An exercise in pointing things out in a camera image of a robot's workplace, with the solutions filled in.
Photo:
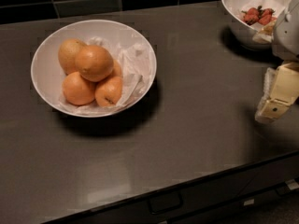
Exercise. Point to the hidden back right orange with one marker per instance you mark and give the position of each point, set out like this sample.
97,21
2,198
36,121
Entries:
117,72

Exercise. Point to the dark drawer front with handle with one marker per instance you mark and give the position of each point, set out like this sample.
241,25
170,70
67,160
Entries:
158,206

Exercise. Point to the white bowl with strawberries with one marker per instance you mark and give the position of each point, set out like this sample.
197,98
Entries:
240,30

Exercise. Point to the lower drawer with metal handle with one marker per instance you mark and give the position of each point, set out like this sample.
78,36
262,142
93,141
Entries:
238,205

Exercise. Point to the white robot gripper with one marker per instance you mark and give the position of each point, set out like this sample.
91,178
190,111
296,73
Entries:
288,36

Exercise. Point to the white paper liner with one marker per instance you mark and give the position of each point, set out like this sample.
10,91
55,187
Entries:
138,69

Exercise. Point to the red strawberries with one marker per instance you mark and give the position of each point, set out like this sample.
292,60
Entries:
258,15

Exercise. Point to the white bowl with oranges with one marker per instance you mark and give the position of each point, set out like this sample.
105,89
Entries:
46,73

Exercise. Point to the white paper in strawberry bowl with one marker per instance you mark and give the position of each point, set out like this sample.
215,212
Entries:
263,33

